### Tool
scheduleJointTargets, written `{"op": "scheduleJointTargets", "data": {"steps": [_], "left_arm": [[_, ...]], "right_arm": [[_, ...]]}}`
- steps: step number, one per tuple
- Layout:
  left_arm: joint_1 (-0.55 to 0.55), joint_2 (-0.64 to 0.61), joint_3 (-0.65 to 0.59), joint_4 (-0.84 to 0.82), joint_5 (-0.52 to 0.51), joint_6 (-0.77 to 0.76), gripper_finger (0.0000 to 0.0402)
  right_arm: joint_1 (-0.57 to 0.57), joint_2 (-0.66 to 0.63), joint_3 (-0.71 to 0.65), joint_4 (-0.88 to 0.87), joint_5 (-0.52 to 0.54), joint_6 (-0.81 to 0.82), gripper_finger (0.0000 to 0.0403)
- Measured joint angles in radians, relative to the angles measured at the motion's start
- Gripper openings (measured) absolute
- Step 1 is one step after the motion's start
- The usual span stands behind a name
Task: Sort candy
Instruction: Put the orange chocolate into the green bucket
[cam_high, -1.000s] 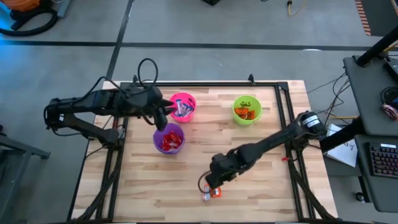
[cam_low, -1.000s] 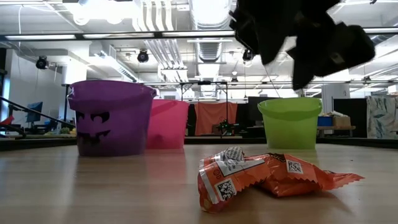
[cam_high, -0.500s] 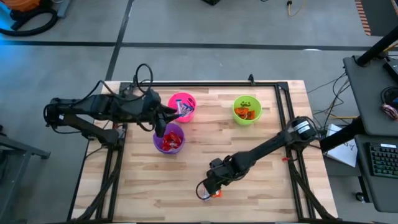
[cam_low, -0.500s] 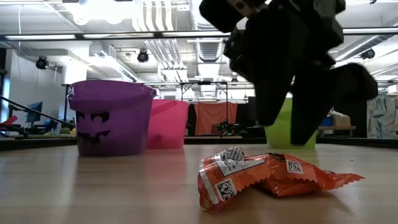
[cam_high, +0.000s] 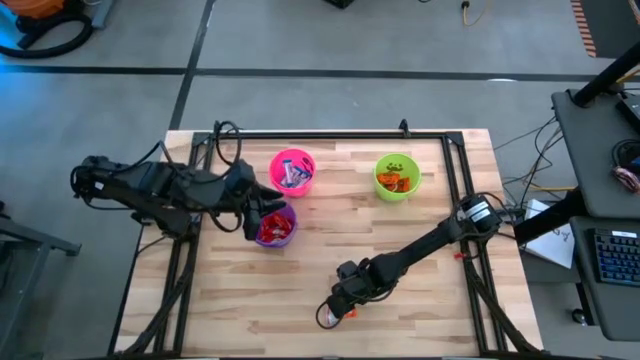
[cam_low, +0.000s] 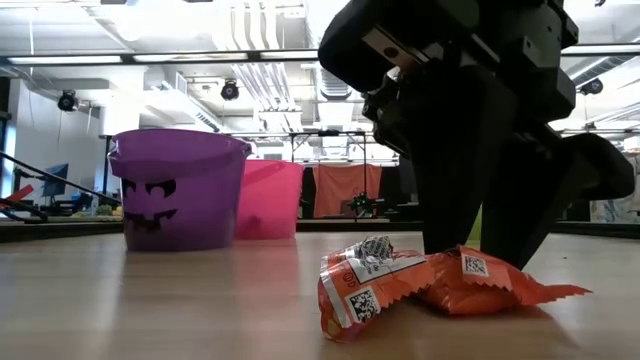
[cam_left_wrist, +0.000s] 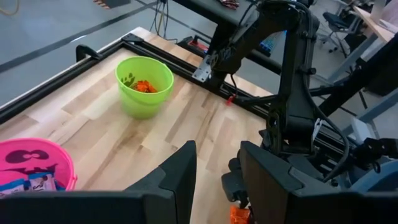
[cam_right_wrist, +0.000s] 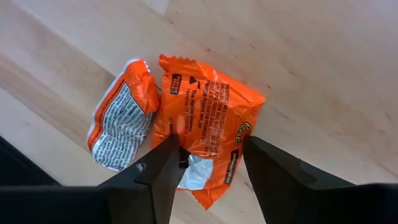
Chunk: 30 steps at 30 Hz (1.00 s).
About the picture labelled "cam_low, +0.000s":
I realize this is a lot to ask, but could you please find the black ceiling spotlight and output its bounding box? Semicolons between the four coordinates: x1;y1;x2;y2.
56;88;80;113
579;77;605;96
219;78;241;102

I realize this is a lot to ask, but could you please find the small distant black robot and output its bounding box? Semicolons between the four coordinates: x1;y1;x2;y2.
348;192;376;221

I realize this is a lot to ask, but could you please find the black overhead light bar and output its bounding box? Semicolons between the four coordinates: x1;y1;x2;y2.
0;44;640;66

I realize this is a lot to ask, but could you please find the green plastic bucket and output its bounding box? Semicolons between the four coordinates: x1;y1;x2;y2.
468;203;484;242

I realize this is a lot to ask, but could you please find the black computer monitor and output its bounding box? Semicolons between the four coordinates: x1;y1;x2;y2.
41;162;71;198

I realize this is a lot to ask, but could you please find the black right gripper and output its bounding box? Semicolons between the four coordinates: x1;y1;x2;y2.
317;0;580;124

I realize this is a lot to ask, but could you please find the red cable tag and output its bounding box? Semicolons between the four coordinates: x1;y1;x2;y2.
0;183;35;205

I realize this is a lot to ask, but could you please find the orange candy packet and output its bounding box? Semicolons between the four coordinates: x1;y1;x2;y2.
317;234;441;344
417;244;593;317

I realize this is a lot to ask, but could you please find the purple plastic bucket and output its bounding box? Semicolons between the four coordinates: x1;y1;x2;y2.
107;128;253;253

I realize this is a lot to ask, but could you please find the orange hanging cloth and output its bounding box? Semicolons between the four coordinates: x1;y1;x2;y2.
312;163;384;219

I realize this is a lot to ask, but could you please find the teal white patterned panel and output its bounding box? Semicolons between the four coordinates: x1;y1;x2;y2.
589;149;640;225

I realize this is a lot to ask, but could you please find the pink plastic bucket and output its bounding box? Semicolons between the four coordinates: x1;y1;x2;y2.
233;158;305;241

